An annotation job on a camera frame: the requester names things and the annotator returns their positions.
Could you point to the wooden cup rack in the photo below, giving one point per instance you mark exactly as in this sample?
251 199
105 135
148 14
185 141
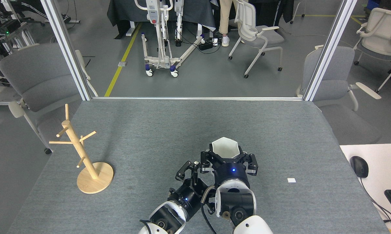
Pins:
94 180

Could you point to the white office chair grey seat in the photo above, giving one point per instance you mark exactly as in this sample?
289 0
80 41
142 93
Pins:
267 37

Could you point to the dark cloth covered table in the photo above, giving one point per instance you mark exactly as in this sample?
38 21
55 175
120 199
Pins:
195 13

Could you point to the metal floor plate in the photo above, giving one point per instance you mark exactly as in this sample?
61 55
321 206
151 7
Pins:
122 64

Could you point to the black computer mouse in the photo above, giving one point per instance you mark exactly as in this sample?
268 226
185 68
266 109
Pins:
359 166

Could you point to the silver frame post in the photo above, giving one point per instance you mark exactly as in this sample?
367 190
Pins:
67 48
328 48

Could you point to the cream office chair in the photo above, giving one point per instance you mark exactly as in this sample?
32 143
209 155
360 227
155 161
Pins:
382 35

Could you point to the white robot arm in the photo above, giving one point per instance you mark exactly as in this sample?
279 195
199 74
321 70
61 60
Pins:
237 204
164 217

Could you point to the white hexagonal cup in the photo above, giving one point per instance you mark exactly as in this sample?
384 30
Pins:
225 148

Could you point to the person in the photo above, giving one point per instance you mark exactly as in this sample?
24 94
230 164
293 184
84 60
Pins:
224 19

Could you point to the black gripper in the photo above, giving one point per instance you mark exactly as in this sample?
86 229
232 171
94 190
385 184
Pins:
187 196
231 172

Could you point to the grey armchair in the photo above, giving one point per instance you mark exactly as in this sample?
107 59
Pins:
39 78
332 78

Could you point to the silver frame rail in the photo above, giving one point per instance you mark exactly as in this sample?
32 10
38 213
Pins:
198 98

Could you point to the white wheeled stand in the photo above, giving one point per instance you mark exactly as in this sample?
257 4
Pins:
163 58

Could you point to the white desk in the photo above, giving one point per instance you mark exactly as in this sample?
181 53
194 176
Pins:
384 162

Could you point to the black power strip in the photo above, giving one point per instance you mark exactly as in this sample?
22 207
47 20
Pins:
205 45

